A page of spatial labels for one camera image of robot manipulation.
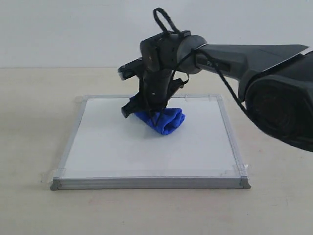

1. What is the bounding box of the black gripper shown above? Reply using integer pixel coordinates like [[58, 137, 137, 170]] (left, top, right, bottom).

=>
[[121, 69, 184, 126]]

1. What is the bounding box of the blue microfibre cloth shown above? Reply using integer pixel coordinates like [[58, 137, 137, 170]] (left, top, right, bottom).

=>
[[135, 102, 185, 135]]

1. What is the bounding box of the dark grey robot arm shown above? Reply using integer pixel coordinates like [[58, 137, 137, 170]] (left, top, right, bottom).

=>
[[118, 31, 313, 151]]

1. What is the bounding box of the clear tape back right corner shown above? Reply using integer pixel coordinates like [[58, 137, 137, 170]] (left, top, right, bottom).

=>
[[182, 94, 224, 102]]

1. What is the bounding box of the clear tape corner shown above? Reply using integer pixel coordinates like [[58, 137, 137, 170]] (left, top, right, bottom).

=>
[[74, 96, 88, 104], [40, 168, 66, 184], [182, 94, 224, 102], [220, 164, 249, 178]]

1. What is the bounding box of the clear tape back left corner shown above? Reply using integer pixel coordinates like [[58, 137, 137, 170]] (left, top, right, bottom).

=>
[[74, 96, 88, 104]]

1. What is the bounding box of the clear tape front left corner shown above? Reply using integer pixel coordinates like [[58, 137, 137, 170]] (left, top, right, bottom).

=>
[[40, 168, 66, 184]]

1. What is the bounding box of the clear tape front right corner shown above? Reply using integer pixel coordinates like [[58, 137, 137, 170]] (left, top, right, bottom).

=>
[[220, 164, 249, 178]]

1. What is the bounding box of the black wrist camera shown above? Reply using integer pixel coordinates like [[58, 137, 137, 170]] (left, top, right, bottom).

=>
[[117, 57, 145, 81]]

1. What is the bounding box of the white board with aluminium frame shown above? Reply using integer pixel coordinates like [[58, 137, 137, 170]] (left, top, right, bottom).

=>
[[50, 94, 251, 190]]

